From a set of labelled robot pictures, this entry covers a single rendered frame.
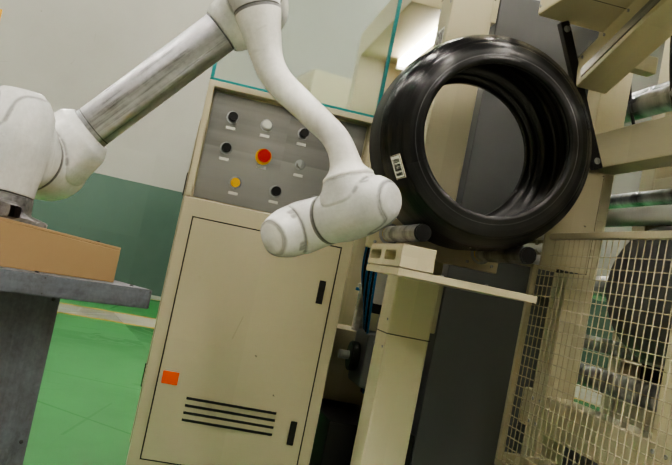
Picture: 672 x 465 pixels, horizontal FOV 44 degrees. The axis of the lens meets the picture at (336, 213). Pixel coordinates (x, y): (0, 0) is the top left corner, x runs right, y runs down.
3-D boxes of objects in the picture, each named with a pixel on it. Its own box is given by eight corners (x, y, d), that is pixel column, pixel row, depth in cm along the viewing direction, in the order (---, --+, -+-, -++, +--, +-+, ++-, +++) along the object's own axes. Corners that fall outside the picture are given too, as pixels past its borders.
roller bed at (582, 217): (513, 263, 264) (531, 170, 266) (557, 272, 266) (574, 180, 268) (539, 265, 244) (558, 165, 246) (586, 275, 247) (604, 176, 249)
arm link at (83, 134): (-25, 150, 183) (15, 169, 205) (18, 207, 181) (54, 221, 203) (256, -59, 189) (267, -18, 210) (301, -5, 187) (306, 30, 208)
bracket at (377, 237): (364, 246, 242) (371, 213, 243) (493, 273, 249) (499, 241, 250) (366, 246, 239) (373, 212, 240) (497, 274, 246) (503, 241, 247)
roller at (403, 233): (398, 228, 242) (394, 243, 242) (383, 224, 241) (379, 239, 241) (434, 226, 208) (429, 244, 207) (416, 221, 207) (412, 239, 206)
